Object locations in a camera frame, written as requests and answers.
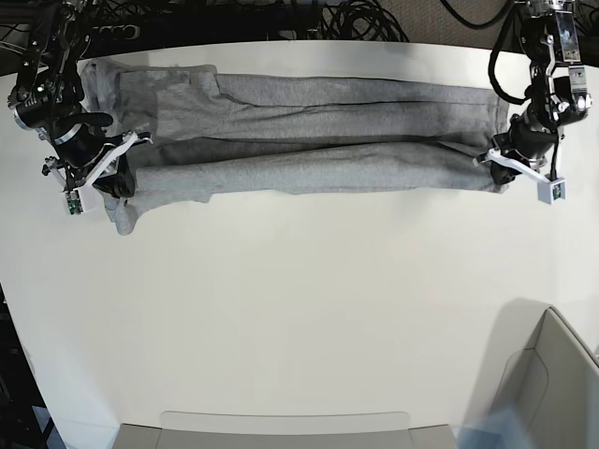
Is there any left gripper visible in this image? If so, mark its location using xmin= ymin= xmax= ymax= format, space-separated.
xmin=473 ymin=119 xmax=562 ymax=186

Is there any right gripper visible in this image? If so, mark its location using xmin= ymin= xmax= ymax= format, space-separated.
xmin=41 ymin=123 xmax=153 ymax=198

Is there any grey T-shirt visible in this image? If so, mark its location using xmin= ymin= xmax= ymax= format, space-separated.
xmin=81 ymin=59 xmax=508 ymax=235

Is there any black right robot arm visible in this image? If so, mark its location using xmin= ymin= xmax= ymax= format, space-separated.
xmin=1 ymin=1 xmax=151 ymax=200

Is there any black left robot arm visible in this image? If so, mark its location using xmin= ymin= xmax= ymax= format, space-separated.
xmin=442 ymin=1 xmax=592 ymax=185

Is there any black power strip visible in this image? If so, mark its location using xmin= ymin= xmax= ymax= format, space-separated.
xmin=94 ymin=24 xmax=141 ymax=41

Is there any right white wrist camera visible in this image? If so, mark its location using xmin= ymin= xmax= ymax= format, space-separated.
xmin=64 ymin=186 xmax=99 ymax=216

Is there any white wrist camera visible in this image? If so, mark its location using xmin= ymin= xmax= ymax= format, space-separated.
xmin=64 ymin=186 xmax=99 ymax=216
xmin=537 ymin=177 xmax=566 ymax=205

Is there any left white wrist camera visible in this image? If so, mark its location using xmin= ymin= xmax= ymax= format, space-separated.
xmin=537 ymin=177 xmax=566 ymax=205

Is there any black cable bundle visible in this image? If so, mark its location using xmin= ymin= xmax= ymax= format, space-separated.
xmin=299 ymin=0 xmax=413 ymax=46

